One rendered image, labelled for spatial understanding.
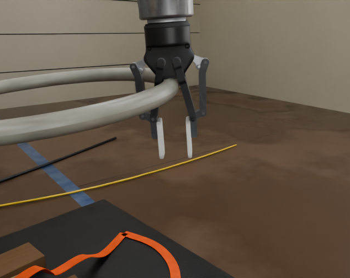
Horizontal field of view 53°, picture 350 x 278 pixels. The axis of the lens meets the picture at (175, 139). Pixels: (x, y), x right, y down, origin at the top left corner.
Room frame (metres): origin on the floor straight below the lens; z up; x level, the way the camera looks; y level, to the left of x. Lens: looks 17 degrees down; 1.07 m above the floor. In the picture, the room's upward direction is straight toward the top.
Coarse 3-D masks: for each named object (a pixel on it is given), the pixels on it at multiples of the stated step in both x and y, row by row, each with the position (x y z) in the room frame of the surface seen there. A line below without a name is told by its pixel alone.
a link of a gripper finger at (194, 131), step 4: (196, 112) 0.60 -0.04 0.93; (200, 116) 0.60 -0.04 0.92; (196, 120) 0.60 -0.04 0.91; (192, 124) 0.60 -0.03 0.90; (196, 124) 0.60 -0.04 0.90; (192, 128) 0.60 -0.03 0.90; (196, 128) 0.60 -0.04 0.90; (192, 132) 0.60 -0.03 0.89; (196, 132) 0.60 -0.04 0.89; (192, 136) 0.60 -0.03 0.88; (196, 136) 0.60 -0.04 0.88
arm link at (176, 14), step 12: (144, 0) 0.57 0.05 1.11; (156, 0) 0.56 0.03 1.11; (168, 0) 0.56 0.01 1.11; (180, 0) 0.57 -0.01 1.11; (192, 0) 0.59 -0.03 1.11; (144, 12) 0.57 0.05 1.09; (156, 12) 0.56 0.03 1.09; (168, 12) 0.56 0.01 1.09; (180, 12) 0.57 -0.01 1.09; (192, 12) 0.59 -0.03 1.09
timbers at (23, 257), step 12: (12, 252) 1.39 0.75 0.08; (24, 252) 1.39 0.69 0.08; (36, 252) 1.39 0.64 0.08; (0, 264) 1.30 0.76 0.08; (12, 264) 1.30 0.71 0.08; (24, 264) 1.30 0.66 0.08; (36, 264) 1.34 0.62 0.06; (0, 276) 1.23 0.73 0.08; (12, 276) 1.26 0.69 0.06; (72, 276) 1.21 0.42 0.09
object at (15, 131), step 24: (72, 72) 0.84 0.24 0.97; (96, 72) 0.83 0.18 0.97; (120, 72) 0.81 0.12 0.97; (144, 72) 0.75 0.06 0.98; (144, 96) 0.48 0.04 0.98; (168, 96) 0.53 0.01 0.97; (0, 120) 0.39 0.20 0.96; (24, 120) 0.39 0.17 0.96; (48, 120) 0.40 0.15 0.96; (72, 120) 0.41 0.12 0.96; (96, 120) 0.42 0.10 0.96; (120, 120) 0.45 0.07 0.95; (0, 144) 0.38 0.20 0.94
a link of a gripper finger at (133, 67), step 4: (132, 64) 0.60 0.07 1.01; (132, 68) 0.60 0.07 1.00; (136, 68) 0.60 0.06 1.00; (132, 72) 0.60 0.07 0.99; (136, 72) 0.60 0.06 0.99; (140, 72) 0.60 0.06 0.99; (136, 76) 0.60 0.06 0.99; (140, 76) 0.60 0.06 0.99; (136, 80) 0.60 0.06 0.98; (140, 80) 0.60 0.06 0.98; (136, 84) 0.60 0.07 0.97; (140, 84) 0.60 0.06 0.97; (144, 84) 0.62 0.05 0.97; (136, 88) 0.60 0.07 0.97; (140, 88) 0.60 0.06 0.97; (144, 88) 0.61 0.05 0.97; (136, 92) 0.60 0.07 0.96; (140, 116) 0.60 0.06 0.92; (144, 116) 0.60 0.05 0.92
